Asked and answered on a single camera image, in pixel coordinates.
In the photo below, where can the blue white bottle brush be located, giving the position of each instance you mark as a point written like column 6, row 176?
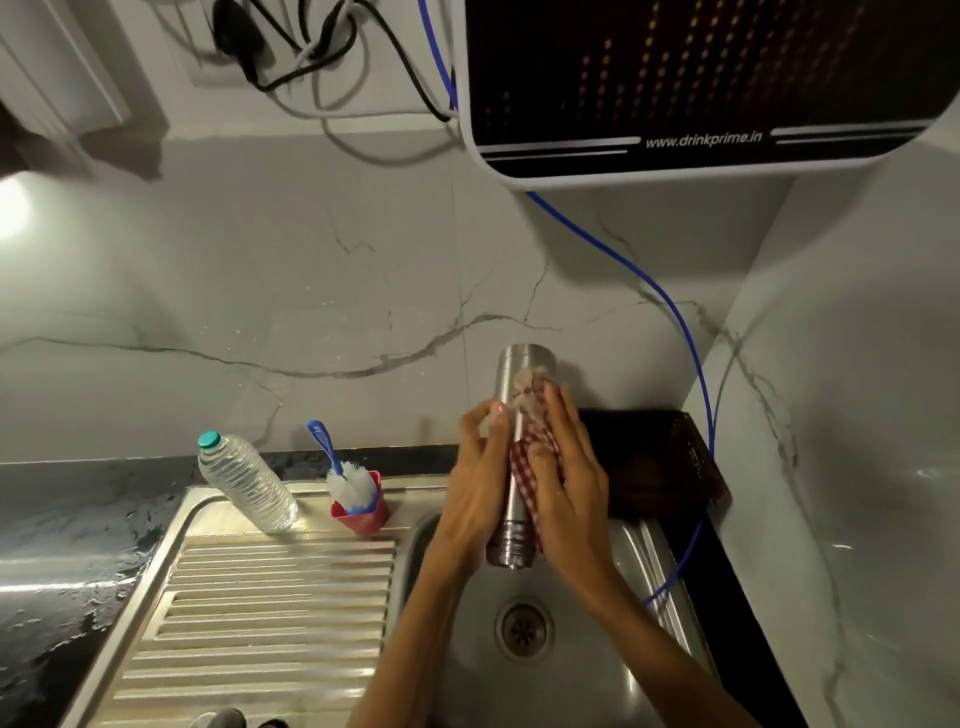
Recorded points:
column 346, row 480

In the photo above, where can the round sink drain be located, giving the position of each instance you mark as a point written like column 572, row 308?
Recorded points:
column 525, row 628

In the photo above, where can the chrome faucet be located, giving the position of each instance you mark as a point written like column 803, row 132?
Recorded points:
column 225, row 718

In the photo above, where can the black power plug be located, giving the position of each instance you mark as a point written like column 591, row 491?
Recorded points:
column 238, row 34

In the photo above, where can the person's left hand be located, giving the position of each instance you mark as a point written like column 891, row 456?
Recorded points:
column 471, row 510

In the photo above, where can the person's right thumb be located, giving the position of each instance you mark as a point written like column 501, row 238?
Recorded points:
column 543, row 476

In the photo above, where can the person's right hand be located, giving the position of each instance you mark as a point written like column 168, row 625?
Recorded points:
column 577, row 502

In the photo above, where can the dark brown box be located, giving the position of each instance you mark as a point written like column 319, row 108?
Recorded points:
column 652, row 465

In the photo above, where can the white wall cabinet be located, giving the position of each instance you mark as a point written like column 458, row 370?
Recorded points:
column 52, row 60

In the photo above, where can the red plastic cup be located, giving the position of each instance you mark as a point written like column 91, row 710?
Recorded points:
column 367, row 517

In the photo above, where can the person's left thumb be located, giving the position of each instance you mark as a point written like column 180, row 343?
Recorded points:
column 498, row 431

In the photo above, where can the stainless steel bottle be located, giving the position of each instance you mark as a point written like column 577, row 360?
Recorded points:
column 525, row 358

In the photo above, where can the person's left forearm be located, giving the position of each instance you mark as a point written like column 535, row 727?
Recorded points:
column 409, row 645

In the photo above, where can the blue water tube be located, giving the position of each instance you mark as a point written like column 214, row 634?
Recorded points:
column 679, row 315

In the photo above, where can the person's right forearm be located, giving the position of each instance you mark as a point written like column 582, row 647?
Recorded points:
column 660, row 660

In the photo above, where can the red checked cloth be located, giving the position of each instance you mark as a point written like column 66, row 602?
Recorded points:
column 526, row 457

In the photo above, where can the black white water purifier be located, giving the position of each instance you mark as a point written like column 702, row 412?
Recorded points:
column 697, row 75

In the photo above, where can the clear plastic water bottle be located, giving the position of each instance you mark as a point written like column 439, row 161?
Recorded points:
column 247, row 484

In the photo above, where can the stainless steel sink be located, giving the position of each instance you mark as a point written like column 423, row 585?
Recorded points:
column 270, row 622

